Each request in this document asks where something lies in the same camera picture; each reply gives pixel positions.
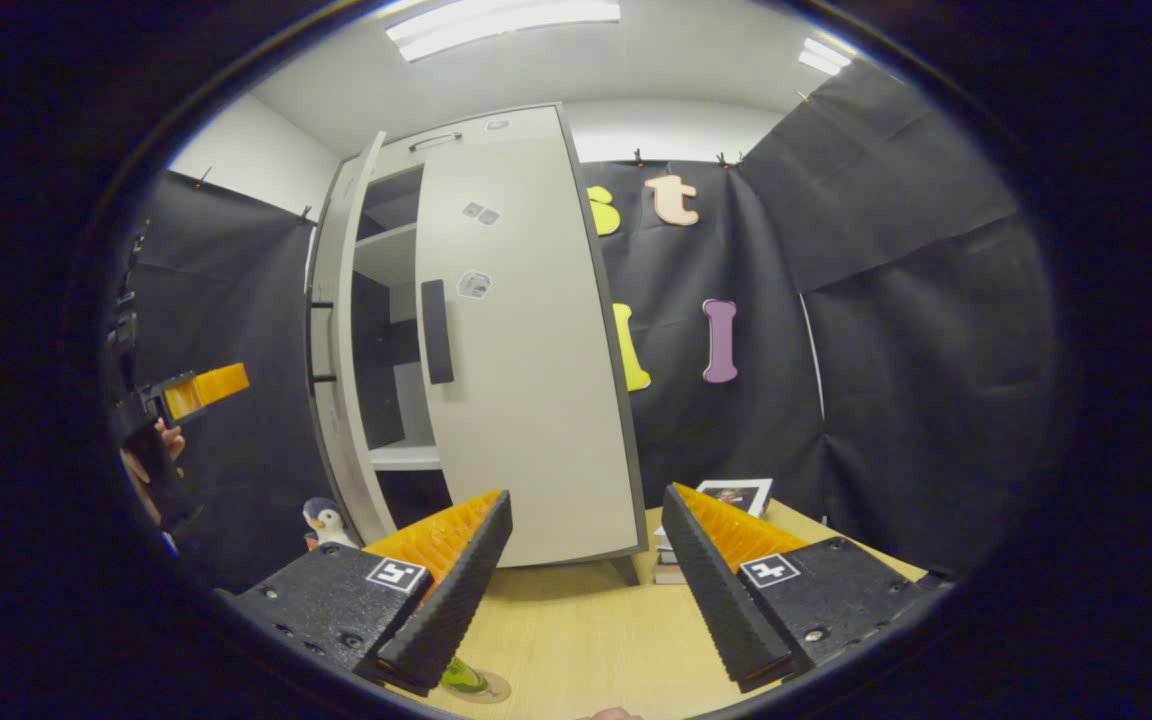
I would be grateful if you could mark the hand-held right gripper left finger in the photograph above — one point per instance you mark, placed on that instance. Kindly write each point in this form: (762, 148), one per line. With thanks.
(456, 600)

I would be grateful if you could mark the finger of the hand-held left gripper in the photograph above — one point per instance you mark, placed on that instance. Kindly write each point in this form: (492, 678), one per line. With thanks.
(216, 382)

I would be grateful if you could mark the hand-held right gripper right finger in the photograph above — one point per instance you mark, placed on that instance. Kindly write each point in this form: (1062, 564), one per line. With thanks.
(716, 600)

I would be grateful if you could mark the green label clear bottle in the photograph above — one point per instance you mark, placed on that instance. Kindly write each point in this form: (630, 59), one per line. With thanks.
(461, 680)

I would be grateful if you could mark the round cork coaster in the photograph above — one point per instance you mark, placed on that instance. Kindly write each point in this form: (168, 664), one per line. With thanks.
(496, 688)

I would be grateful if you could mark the light grey cabinet door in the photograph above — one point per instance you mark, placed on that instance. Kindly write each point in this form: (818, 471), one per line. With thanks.
(536, 400)
(336, 250)

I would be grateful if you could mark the grey wooden cabinet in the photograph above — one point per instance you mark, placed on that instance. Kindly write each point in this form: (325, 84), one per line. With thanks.
(536, 125)

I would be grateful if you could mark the light grey cabinet shelf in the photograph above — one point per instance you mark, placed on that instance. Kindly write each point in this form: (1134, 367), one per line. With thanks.
(406, 458)
(391, 255)

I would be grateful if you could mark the black backdrop cloth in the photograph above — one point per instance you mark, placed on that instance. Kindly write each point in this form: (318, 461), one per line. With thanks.
(236, 300)
(886, 350)

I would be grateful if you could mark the white cover book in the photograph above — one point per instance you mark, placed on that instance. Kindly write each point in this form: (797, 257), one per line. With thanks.
(736, 495)

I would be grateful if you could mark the long ceiling light panel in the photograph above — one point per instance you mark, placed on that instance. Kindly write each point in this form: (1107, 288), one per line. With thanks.
(496, 25)

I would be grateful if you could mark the short ceiling light panel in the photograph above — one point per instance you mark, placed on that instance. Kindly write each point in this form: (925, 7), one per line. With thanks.
(824, 55)

